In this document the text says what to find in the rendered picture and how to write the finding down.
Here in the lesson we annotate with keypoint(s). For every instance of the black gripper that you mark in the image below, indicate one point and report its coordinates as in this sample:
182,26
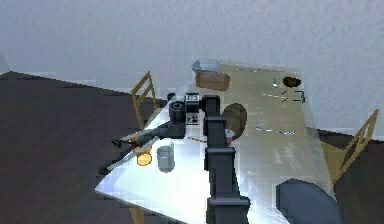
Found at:
177,112

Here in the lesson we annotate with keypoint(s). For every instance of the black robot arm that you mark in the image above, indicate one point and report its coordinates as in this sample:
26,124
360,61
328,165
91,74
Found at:
218,160

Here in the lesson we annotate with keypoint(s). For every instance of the orange cup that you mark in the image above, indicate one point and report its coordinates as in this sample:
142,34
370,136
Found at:
144,159

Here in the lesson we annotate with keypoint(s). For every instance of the grey metal mug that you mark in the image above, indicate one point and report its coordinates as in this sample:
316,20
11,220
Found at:
165,158

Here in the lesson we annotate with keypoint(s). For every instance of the wooden slatted chair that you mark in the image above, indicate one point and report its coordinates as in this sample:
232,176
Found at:
141,93
353,148

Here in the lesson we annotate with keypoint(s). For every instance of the small black round object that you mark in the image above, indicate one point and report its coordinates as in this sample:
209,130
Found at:
171,96

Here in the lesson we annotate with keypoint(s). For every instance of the thin brown pencil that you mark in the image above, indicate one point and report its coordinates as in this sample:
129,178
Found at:
196,139

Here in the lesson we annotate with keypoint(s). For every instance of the small white red shaker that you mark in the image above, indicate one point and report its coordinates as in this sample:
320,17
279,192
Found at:
229,134

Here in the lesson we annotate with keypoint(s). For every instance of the brown rectangular bread loaf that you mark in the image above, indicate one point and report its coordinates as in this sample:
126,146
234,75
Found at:
212,81

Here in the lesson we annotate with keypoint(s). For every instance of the brown oval bread loaf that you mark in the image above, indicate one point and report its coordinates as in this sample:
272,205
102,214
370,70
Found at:
236,118

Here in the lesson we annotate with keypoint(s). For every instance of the clear glass bowl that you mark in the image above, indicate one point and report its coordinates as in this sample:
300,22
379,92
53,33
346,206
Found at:
205,65

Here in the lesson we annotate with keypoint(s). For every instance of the shiny pale dining table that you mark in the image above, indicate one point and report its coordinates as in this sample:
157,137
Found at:
266,156

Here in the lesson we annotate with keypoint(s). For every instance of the thin grey utensil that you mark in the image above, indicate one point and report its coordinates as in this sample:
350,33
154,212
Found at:
248,70

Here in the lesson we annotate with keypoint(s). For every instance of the long silver fork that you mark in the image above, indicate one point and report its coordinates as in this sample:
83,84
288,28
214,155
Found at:
275,130

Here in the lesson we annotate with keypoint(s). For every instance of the silver table knife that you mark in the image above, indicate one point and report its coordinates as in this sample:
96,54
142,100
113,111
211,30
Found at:
274,96

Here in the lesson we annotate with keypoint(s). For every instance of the small silver spoon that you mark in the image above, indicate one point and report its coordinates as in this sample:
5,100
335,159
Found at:
274,84

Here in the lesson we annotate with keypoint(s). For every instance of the dark brown bowl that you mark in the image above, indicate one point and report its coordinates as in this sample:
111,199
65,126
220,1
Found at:
292,82

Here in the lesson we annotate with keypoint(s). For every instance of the black angular utensil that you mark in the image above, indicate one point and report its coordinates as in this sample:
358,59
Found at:
299,96

